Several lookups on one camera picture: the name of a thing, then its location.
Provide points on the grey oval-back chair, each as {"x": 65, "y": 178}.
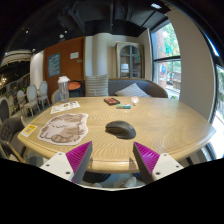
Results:
{"x": 4, "y": 110}

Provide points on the black computer mouse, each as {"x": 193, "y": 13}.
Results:
{"x": 120, "y": 129}

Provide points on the small white sign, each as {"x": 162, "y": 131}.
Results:
{"x": 74, "y": 55}

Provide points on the black and orange box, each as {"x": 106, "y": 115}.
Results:
{"x": 111, "y": 101}

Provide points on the striped square cushion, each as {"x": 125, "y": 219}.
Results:
{"x": 97, "y": 85}

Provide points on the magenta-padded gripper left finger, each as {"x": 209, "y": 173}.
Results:
{"x": 56, "y": 164}

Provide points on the black-framed window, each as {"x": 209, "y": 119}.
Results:
{"x": 168, "y": 56}

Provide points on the blue poster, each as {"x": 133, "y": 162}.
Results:
{"x": 54, "y": 65}

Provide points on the grey curved sofa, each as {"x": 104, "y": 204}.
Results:
{"x": 153, "y": 89}

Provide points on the clear shaker bottle white lid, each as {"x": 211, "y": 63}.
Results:
{"x": 63, "y": 90}

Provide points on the group of white chairs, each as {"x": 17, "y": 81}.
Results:
{"x": 32, "y": 95}

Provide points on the cat-shaped mouse pad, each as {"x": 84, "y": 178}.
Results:
{"x": 65, "y": 128}

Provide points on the orange-brown wooden door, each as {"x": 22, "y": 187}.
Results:
{"x": 71, "y": 68}

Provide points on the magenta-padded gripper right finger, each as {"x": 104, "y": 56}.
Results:
{"x": 165, "y": 165}

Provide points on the small green blue pack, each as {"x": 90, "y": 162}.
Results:
{"x": 123, "y": 106}

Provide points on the yellow code card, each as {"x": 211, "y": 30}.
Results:
{"x": 28, "y": 130}

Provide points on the arched glass-door cabinet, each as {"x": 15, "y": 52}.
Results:
{"x": 130, "y": 60}

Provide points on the striped grey cushion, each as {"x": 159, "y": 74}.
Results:
{"x": 132, "y": 91}

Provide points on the black and orange bag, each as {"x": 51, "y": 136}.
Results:
{"x": 75, "y": 88}

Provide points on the grey tufted armchair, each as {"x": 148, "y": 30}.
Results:
{"x": 11, "y": 133}

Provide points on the white sticker sheet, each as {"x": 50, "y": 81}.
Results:
{"x": 65, "y": 107}

